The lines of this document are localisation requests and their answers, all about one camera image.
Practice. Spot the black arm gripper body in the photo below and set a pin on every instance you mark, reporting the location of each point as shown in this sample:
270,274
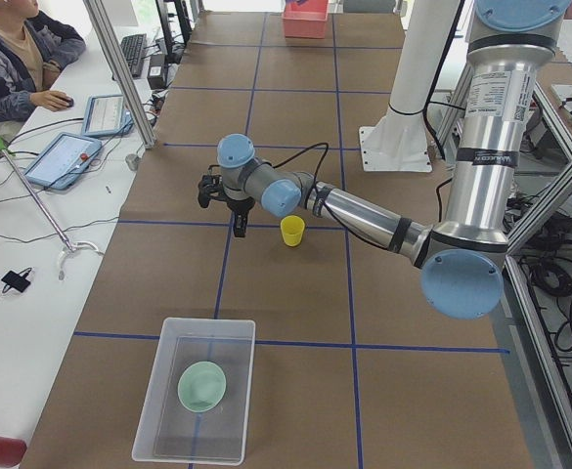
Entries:
239,207

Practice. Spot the yellow plastic cup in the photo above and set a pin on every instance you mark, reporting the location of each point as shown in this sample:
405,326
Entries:
292,230

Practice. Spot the mint green bowl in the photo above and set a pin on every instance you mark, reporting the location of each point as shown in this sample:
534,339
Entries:
201,386

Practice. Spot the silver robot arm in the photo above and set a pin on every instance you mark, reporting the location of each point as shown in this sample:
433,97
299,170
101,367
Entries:
461,256

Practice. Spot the translucent plastic box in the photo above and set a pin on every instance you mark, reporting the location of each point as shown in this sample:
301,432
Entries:
167,432

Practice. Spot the black power adapter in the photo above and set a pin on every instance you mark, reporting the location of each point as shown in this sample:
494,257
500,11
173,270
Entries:
157,71

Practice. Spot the blue teach pendant far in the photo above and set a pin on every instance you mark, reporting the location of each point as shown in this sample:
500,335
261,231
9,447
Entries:
106,116

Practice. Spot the blue teach pendant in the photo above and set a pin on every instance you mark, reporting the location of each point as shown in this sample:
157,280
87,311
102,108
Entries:
106,116
62,162

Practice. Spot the blue teach pendant near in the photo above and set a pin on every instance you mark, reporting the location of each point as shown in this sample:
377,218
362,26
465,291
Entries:
62,162

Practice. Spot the black keyboard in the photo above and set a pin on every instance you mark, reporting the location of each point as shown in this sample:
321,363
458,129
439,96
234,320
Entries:
133,48

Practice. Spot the red plastic bin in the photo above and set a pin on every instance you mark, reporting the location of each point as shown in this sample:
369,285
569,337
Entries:
305,19

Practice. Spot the black small device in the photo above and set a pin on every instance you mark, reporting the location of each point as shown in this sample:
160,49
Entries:
16,281

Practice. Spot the reacher grabber stick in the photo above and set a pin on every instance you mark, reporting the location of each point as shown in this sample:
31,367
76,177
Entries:
71,248

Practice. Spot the seated person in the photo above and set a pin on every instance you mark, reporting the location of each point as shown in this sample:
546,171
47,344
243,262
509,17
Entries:
34,50

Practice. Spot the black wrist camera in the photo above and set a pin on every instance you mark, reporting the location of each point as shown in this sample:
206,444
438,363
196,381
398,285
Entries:
210,187

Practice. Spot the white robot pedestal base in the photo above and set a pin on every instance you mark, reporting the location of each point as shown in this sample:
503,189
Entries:
398,142

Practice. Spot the aluminium frame post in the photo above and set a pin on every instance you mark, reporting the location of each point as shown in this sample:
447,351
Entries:
120,70

